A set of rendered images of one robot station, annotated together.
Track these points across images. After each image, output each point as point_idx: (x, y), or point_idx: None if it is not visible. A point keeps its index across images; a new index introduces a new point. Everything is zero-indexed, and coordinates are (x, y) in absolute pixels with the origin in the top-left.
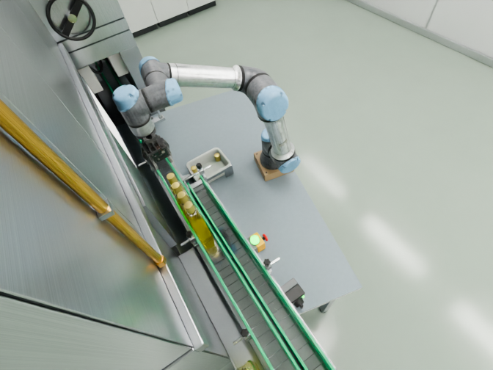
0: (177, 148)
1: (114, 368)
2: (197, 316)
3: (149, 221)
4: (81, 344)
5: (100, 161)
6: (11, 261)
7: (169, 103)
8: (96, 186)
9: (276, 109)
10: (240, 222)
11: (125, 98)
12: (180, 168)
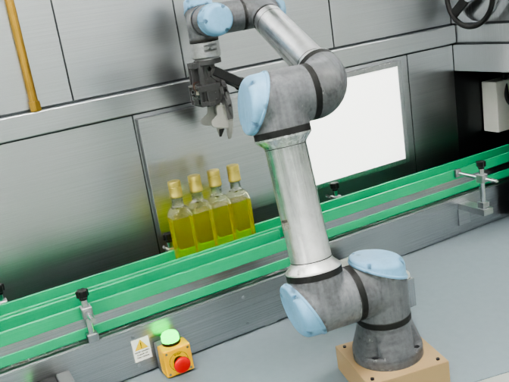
0: (430, 259)
1: None
2: (17, 211)
3: (104, 116)
4: None
5: (135, 39)
6: None
7: (198, 25)
8: (57, 8)
9: (245, 109)
10: (235, 347)
11: (184, 1)
12: None
